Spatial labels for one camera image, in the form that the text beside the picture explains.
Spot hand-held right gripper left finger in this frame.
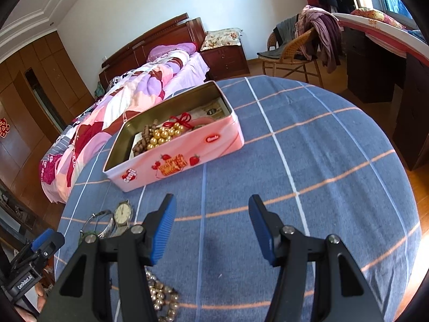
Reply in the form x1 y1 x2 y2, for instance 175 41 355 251
39 193 177 322

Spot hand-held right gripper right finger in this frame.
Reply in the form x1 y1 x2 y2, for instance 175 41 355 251
248 195 384 322

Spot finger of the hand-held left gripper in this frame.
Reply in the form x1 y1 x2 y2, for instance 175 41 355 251
10 228 65 272

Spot silver wrist watch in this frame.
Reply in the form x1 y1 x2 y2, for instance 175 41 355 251
112 200 134 239

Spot silver bangle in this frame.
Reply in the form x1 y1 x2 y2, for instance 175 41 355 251
80 210 116 239

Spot brown bead bracelets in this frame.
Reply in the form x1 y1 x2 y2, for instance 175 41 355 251
145 268 180 322

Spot pink tin box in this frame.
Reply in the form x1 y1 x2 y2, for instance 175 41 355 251
102 80 245 193

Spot brown wooden bead bracelet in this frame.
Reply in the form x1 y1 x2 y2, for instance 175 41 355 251
132 124 158 156

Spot gold bead bracelet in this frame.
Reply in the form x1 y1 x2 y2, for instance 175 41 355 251
149 126 185 148

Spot person's left hand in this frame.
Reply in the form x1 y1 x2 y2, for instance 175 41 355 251
35 283 47 313

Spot cluttered low cabinet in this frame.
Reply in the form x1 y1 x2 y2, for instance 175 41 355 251
0 179 37 240

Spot blue plaid tablecloth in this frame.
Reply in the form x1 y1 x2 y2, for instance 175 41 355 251
54 76 422 322

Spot pink patchwork quilt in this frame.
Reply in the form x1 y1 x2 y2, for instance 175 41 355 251
38 54 188 205

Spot brown wooden wardrobe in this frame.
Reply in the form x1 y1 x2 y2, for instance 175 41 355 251
0 30 96 208

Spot dark wooden nightstand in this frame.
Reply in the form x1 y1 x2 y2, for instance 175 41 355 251
200 43 250 81

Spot purple pillow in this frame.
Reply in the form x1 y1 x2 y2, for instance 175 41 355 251
146 42 198 63

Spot dark wooden desk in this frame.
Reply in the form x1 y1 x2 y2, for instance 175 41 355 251
342 27 429 171

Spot rattan chair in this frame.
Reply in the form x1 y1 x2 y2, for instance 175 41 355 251
257 23 324 88

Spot dark wooden bed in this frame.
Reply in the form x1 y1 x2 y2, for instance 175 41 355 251
99 13 206 91

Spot floral cushion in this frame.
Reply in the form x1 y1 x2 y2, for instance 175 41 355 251
201 28 242 52

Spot grey clothes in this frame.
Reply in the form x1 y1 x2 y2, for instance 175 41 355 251
257 15 302 61

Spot purple pink clothes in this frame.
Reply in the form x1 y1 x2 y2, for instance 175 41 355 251
295 5 343 74

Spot pink floral pillow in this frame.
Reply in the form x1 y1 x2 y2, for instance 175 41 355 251
350 7 406 29

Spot folded blue cloth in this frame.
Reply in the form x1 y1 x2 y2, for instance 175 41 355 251
407 28 429 44

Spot red knotted string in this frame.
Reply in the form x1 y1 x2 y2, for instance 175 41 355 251
171 113 193 131

